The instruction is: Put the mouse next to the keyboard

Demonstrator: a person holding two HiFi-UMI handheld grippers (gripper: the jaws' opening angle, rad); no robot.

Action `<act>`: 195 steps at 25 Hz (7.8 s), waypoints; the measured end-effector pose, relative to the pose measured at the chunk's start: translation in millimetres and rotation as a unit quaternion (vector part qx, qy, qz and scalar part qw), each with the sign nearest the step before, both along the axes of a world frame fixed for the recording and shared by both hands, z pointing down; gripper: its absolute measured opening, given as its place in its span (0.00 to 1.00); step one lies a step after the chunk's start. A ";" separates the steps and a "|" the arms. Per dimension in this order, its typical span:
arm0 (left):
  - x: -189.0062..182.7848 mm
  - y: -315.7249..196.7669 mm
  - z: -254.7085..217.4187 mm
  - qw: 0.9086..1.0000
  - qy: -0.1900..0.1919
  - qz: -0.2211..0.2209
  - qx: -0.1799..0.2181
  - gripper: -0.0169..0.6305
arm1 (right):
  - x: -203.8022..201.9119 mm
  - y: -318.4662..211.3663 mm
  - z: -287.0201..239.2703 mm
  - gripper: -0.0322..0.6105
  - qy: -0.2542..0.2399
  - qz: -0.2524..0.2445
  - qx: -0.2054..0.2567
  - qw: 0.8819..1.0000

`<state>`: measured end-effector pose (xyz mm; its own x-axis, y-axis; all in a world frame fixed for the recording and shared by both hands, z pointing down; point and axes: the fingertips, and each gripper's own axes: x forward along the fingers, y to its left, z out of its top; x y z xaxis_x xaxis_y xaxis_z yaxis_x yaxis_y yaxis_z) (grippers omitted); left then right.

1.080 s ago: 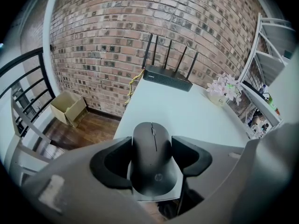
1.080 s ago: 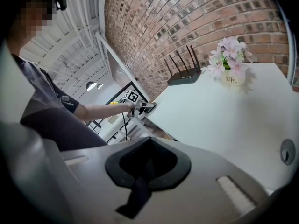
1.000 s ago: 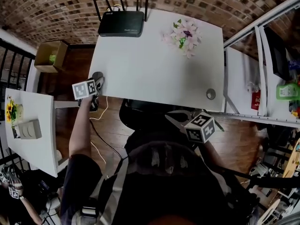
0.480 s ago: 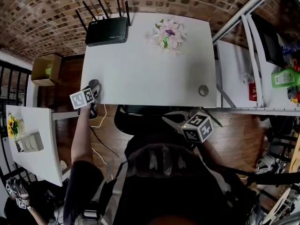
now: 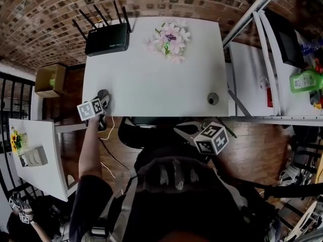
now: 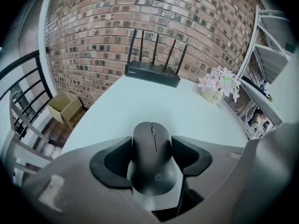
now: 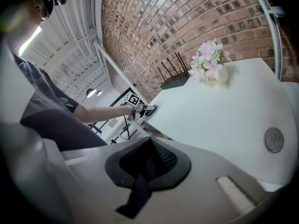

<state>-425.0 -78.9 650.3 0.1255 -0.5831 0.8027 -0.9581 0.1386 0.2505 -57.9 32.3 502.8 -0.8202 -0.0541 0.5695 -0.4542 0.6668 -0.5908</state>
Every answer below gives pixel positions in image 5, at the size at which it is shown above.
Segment open cardboard box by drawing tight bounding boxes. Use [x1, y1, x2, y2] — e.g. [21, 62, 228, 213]
[34, 63, 68, 98]

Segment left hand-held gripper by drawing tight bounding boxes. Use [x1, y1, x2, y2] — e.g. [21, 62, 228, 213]
[77, 94, 112, 133]

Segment green detergent bottle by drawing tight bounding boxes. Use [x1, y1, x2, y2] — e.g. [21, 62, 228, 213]
[289, 69, 323, 94]

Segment black router with antennas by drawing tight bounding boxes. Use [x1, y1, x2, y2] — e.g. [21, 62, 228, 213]
[72, 0, 132, 57]

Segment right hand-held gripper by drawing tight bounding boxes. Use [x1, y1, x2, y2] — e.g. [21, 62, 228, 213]
[173, 121, 230, 156]

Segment person's right forearm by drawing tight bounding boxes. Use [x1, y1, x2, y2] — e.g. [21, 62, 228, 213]
[211, 154, 235, 180]

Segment person's torso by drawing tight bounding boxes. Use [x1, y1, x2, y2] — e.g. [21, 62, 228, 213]
[69, 145, 281, 242]

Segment black metal railing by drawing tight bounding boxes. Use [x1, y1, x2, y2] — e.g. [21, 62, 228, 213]
[0, 71, 36, 201]

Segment white and black helmet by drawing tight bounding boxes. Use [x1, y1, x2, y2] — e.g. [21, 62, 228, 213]
[279, 164, 302, 187]

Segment small white side table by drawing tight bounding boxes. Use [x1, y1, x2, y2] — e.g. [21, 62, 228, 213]
[9, 118, 88, 203]

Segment grey computer mouse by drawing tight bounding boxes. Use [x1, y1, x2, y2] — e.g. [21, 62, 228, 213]
[97, 89, 111, 101]

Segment sunflowers in white pot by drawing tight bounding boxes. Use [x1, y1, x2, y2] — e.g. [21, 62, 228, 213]
[10, 126, 29, 156]

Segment thin white cable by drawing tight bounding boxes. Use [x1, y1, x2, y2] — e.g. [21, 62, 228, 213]
[99, 116, 116, 141]

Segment pale shoulder strap harness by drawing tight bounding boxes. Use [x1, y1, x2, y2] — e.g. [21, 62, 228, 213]
[83, 175, 139, 242]

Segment thin black cable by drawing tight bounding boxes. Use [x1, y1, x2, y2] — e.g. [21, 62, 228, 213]
[99, 137, 131, 171]

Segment white metal shelf rack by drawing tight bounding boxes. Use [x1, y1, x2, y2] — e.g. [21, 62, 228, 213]
[222, 0, 323, 127]

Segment red package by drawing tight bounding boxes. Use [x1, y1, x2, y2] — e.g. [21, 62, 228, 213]
[266, 87, 275, 108]

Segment pale pink flowers in pot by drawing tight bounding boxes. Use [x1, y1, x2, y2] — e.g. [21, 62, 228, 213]
[143, 18, 192, 65]

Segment round grey cable grommet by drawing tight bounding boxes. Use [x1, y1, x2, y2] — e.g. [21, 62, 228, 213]
[207, 92, 219, 106]

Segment person's left forearm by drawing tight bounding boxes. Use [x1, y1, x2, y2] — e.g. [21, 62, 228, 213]
[78, 114, 104, 180]

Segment grey rectangular box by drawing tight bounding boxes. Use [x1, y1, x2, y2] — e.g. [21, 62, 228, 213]
[24, 146, 48, 168]

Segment black monitor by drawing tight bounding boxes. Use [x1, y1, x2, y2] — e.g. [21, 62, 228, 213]
[264, 9, 306, 69]

